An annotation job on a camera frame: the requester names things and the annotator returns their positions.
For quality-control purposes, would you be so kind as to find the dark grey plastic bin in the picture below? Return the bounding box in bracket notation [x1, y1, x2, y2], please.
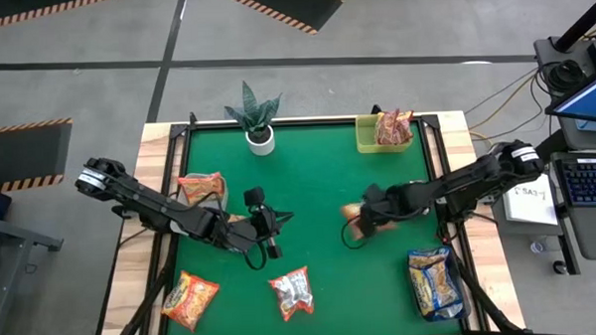
[406, 245, 473, 325]

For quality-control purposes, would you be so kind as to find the white box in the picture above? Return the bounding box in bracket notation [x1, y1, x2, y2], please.
[499, 171, 559, 229]

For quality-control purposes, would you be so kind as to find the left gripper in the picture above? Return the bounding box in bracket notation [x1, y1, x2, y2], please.
[228, 203, 297, 262]

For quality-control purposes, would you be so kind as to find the black keyboard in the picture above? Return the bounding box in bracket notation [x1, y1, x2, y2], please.
[553, 151, 596, 209]

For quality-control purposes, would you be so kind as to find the black hazard-striped floor platform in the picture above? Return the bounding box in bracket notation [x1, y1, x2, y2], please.
[0, 116, 76, 194]
[0, 0, 125, 33]
[216, 0, 347, 40]

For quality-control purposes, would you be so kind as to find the grey side table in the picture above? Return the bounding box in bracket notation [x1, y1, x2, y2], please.
[0, 210, 70, 335]

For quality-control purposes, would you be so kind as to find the yellow-green plastic bin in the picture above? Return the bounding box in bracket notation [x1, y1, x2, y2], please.
[354, 112, 414, 155]

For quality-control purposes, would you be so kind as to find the clear white plastic bin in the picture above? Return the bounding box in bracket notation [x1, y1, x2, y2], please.
[171, 170, 231, 238]

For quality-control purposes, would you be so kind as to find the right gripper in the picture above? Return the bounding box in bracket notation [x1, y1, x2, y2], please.
[354, 186, 413, 238]

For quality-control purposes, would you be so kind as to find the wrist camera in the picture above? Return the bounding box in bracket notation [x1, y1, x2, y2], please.
[364, 182, 385, 204]
[242, 186, 267, 208]

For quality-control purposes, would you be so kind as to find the maroon Maruchan noodle pack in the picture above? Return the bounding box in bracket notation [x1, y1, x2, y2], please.
[373, 108, 402, 147]

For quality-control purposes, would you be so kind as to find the black table frame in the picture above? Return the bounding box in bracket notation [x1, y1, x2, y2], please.
[89, 99, 526, 335]

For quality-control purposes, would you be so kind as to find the snake plant in white pot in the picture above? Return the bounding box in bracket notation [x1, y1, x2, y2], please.
[223, 79, 285, 158]

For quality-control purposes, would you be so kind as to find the computer monitor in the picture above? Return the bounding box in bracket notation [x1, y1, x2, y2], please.
[544, 70, 596, 129]

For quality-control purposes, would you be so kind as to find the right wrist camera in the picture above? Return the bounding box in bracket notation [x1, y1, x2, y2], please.
[364, 182, 385, 204]

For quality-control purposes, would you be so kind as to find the orange Maruchan noodle pack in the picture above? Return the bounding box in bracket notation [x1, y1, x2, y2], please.
[340, 200, 400, 242]
[177, 171, 227, 207]
[159, 268, 224, 334]

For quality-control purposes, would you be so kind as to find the black coiled cable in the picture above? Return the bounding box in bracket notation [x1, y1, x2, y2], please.
[545, 57, 589, 96]

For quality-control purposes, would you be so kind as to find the black rig pole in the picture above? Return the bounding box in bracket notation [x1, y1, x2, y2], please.
[552, 0, 596, 54]
[534, 127, 567, 160]

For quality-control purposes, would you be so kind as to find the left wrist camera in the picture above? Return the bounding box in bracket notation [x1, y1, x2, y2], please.
[242, 186, 267, 208]

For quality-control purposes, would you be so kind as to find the green table mat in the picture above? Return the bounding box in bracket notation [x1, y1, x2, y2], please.
[158, 117, 463, 335]

